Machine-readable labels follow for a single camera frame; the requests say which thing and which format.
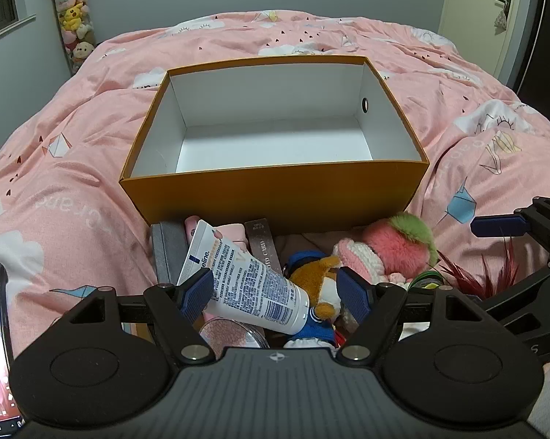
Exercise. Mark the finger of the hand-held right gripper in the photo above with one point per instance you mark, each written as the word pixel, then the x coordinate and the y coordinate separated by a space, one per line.
pixel 494 226
pixel 531 292

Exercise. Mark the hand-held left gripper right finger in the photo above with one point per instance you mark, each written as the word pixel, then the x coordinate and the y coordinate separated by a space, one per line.
pixel 355 297

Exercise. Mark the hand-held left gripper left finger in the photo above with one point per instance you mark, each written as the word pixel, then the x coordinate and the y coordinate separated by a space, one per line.
pixel 197 295

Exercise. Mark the orange plush dog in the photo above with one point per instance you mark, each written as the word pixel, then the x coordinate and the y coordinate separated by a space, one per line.
pixel 311 279

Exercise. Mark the white cream tube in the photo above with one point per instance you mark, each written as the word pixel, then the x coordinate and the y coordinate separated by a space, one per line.
pixel 252 292

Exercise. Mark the dark grey box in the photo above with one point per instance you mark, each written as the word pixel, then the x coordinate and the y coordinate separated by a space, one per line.
pixel 167 247

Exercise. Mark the red feather toy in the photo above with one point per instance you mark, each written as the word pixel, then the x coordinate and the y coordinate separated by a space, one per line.
pixel 467 279

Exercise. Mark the pink green fluffy ball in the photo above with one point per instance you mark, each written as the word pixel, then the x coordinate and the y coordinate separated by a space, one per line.
pixel 394 242

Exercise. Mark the orange cardboard box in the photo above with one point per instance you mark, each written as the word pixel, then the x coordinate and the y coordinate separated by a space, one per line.
pixel 275 201

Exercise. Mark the pink white crocheted toy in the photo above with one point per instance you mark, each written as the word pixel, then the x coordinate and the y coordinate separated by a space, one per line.
pixel 357 251

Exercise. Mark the round pink compact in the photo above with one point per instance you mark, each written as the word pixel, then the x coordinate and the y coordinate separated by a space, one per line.
pixel 231 336

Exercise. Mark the pink printed blanket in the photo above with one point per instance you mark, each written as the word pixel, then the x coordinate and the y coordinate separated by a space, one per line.
pixel 74 146

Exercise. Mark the small hanging pouch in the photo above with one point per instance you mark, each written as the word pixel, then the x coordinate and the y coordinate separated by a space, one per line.
pixel 500 20

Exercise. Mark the cream door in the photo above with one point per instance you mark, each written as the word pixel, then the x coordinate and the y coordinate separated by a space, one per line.
pixel 471 4

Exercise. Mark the clear tube of plush toys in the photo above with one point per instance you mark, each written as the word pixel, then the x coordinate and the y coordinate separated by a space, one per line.
pixel 74 13

